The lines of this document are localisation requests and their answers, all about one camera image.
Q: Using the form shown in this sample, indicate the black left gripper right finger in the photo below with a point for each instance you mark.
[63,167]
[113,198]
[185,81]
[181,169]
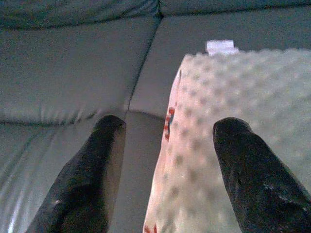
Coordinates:
[257,184]

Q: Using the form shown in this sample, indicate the beige dotted pillow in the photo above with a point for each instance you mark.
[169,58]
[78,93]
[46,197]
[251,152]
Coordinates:
[218,97]

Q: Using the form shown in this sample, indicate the dark green leather sofa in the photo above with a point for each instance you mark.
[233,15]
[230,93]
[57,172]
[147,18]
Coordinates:
[73,72]

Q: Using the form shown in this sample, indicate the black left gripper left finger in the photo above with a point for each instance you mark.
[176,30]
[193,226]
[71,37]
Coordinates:
[82,179]

